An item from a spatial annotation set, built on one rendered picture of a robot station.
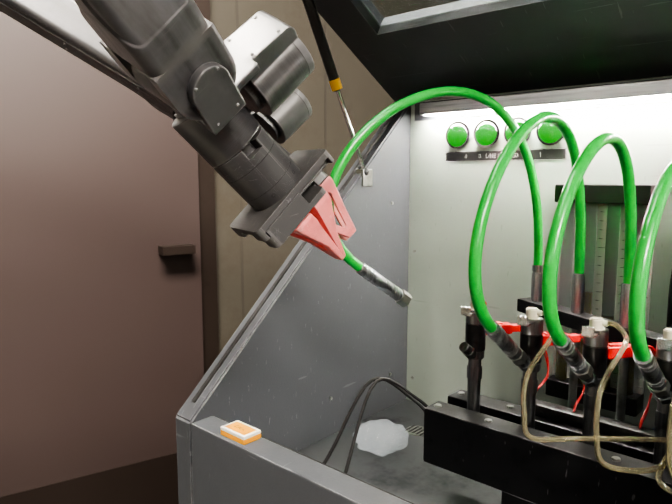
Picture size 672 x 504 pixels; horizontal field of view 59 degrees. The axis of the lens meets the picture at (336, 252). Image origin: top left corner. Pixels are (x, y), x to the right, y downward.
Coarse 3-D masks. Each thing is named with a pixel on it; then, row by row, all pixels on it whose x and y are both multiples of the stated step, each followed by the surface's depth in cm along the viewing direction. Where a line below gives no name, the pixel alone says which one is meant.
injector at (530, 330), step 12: (540, 324) 75; (528, 336) 75; (540, 336) 75; (528, 348) 75; (540, 348) 76; (528, 360) 75; (540, 360) 76; (528, 384) 76; (528, 396) 77; (528, 408) 77; (528, 420) 77
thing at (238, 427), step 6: (228, 426) 81; (234, 426) 81; (240, 426) 81; (246, 426) 81; (222, 432) 81; (240, 432) 79; (246, 432) 79; (234, 438) 79; (252, 438) 79; (258, 438) 80
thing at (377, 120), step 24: (408, 96) 81; (432, 96) 83; (456, 96) 85; (480, 96) 86; (384, 120) 80; (504, 120) 89; (360, 144) 79; (336, 168) 78; (528, 168) 92; (360, 264) 81
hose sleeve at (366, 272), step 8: (360, 272) 81; (368, 272) 81; (376, 272) 82; (368, 280) 82; (376, 280) 82; (384, 280) 82; (384, 288) 83; (392, 288) 83; (392, 296) 84; (400, 296) 84
